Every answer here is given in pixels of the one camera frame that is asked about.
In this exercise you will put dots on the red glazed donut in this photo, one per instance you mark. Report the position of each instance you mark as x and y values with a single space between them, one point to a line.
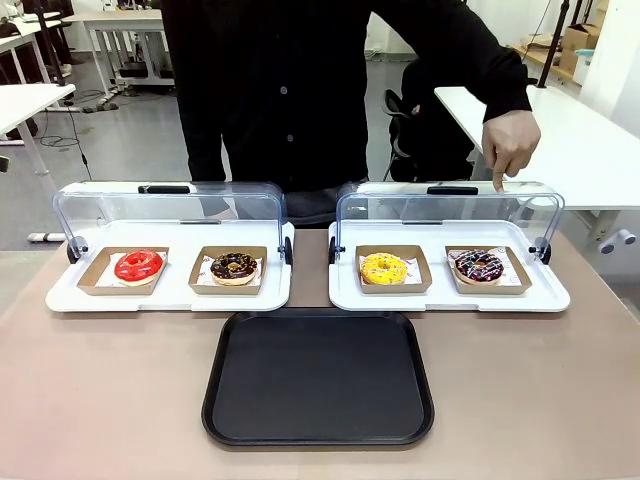
140 266

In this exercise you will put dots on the yellow glazed sprinkled donut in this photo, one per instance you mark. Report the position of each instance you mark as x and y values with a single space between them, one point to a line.
384 267

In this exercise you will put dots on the black office chair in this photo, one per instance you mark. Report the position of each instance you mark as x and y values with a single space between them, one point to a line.
425 130

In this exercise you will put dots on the white display tray base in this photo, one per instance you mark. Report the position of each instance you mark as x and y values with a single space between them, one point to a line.
440 300
170 295

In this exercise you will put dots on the brown cardboard donut tray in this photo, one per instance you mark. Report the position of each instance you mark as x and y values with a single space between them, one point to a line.
95 280
517 282
200 282
420 280

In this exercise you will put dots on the black plastic serving tray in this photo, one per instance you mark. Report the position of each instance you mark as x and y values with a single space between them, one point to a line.
318 377

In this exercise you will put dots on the wooden shelf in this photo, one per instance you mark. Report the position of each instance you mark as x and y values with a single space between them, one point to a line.
540 55

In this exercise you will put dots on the white side table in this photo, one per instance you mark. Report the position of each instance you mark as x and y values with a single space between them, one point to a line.
575 150

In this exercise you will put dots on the white desk with metal legs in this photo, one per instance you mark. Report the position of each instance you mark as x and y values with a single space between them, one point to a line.
25 105

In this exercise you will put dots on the clear hinged display lid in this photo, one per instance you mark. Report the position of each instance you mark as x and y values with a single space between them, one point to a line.
450 202
170 200

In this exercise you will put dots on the person in black shirt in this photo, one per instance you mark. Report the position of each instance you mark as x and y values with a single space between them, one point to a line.
300 75

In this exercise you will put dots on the person's left hand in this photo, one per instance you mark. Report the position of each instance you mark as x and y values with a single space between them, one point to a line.
510 140

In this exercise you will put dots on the chocolate donut with white drizzle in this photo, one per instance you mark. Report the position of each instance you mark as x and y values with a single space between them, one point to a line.
479 266

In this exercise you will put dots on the brown cardboard box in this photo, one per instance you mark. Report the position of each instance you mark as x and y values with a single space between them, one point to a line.
580 40

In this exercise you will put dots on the chocolate donut with nut sprinkles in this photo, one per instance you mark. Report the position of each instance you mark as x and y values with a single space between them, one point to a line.
235 267

